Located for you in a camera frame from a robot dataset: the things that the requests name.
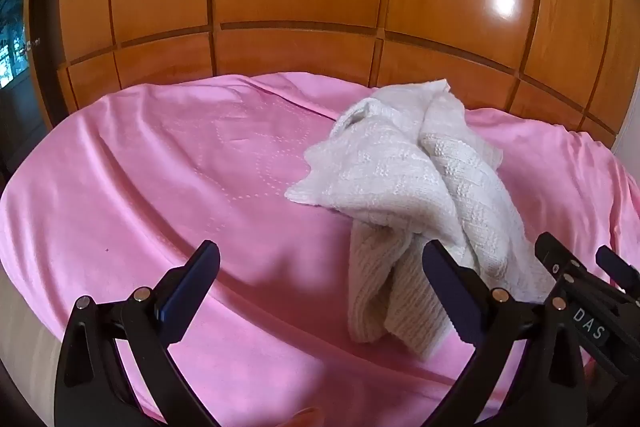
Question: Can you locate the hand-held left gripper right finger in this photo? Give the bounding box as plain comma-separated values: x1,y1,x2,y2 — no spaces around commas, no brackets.
421,240,587,427

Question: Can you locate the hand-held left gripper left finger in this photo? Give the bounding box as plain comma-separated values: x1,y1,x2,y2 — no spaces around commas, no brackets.
54,240,222,427

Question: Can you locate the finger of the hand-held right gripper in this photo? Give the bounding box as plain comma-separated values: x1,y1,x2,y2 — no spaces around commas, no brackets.
534,232,581,295
595,245,640,295

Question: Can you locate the white knitted sweater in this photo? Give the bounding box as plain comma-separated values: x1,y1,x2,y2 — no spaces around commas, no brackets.
285,78,556,363

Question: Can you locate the pink blanket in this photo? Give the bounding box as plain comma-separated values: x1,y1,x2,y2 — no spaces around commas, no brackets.
0,71,640,427

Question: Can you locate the wooden framed doorway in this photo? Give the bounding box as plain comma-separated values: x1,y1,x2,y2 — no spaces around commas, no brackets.
0,0,66,188

